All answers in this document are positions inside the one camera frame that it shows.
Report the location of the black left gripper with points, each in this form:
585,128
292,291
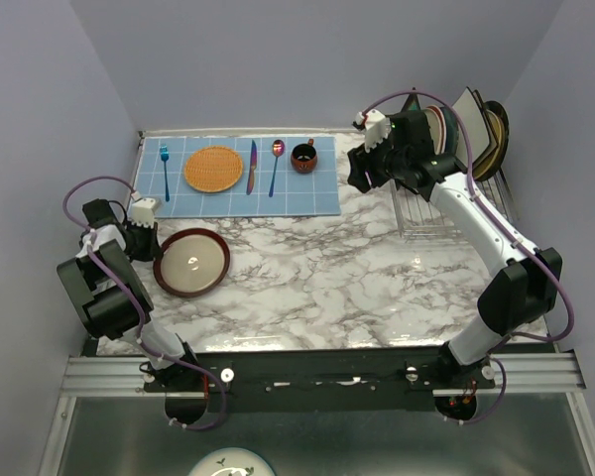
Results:
151,250

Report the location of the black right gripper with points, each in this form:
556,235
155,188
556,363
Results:
360,161

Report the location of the red rimmed round plate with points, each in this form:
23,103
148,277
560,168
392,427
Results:
194,262

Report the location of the black teal square plate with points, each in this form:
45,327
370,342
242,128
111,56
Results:
411,103

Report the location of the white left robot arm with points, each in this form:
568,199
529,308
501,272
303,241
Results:
110,299

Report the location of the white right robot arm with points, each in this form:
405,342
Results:
524,276

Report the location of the orange black mug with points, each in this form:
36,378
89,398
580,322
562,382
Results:
304,157

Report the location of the beige floral round plate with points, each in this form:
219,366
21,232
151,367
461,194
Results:
437,127

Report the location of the white red rimmed plate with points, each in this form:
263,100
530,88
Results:
451,131

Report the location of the iridescent spoon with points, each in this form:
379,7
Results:
278,149

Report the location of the blue fork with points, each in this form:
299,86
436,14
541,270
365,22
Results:
165,156

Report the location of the woven wicker round trivet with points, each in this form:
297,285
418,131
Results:
213,169

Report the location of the yellow round plate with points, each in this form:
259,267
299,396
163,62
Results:
484,165

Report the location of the iridescent knife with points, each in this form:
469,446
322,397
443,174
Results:
253,162

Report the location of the blue grid placemat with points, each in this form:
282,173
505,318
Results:
295,194

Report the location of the cream square dark-rimmed plate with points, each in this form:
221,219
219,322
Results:
480,134

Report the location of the dark olive round plate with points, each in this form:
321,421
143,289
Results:
499,110

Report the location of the white floral plate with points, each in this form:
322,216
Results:
232,461

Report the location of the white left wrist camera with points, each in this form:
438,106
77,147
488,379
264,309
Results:
142,212

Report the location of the wire dish rack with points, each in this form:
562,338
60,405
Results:
453,206

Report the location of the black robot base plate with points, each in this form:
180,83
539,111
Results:
360,379

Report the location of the aluminium frame rail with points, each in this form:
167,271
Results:
120,377

